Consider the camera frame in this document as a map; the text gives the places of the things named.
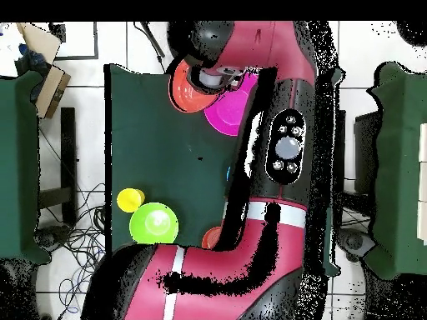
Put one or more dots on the large pink bowl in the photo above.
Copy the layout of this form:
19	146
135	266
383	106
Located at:
227	113

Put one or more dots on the green bowl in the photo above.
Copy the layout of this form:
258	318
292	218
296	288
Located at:
153	225

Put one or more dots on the large shallow orange bowl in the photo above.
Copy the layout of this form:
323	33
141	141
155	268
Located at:
183	96

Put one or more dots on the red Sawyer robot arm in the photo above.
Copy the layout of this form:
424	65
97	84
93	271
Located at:
233	266

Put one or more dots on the light blue bowl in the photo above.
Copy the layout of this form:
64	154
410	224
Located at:
228	173

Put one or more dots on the dark green table cloth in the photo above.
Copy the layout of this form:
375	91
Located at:
160	150

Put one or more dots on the small orange bowl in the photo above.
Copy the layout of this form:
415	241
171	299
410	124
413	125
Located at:
210	238

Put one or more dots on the yellow cup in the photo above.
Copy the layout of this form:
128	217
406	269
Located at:
129	200

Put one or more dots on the black box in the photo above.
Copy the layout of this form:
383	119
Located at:
367	150

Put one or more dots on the green cloth covered table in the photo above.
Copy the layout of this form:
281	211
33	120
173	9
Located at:
388	166
16	166

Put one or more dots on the brown cardboard box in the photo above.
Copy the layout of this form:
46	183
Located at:
53	90

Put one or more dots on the white boxes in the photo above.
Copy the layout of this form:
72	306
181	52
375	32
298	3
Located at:
423	183

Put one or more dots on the beige board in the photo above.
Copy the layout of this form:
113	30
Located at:
40	40

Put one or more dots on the black stool frame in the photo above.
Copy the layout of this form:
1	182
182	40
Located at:
68	150

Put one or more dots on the black camera tripod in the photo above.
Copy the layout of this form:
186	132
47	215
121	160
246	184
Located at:
154	41

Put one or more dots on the black floor frame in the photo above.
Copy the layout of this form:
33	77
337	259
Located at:
76	58

